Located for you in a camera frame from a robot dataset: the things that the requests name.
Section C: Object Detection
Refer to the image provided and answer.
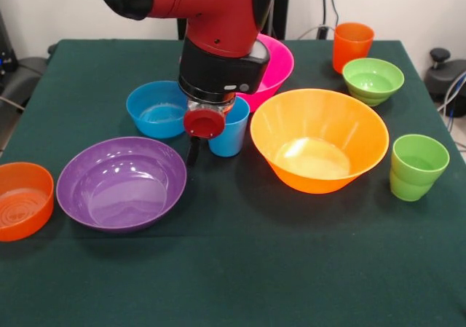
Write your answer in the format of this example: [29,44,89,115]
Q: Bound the purple plastic bowl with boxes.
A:
[56,136,188,233]

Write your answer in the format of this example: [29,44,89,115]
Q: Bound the dark equipment box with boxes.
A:
[0,9,19,77]

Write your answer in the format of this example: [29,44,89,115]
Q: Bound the orange plastic bowl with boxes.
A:
[0,162,55,243]

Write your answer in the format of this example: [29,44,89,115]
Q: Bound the yellow plastic bowl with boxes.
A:
[250,88,390,195]

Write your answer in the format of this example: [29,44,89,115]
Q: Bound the blue plastic cup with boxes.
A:
[208,96,250,158]

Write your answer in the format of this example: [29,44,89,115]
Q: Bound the pink plastic bowl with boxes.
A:
[235,34,295,114]

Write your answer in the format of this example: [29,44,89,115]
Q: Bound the green plastic bowl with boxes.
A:
[341,58,406,107]

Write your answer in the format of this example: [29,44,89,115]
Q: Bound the grey chair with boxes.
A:
[0,55,48,113]

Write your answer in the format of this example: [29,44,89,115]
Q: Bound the blue plastic bowl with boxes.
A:
[126,80,190,139]

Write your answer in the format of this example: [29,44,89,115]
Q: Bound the blue and white cables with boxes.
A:
[436,70,466,131]

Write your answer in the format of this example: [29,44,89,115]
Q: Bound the orange plastic cup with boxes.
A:
[332,23,375,74]

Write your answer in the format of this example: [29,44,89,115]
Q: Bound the dark green tablecloth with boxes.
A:
[0,39,466,327]

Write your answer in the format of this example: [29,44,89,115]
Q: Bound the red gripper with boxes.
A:
[183,108,226,168]

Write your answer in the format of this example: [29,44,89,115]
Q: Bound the grey cable with plug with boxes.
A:
[296,23,336,41]

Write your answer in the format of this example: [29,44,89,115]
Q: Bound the green plastic cup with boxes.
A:
[389,134,451,202]

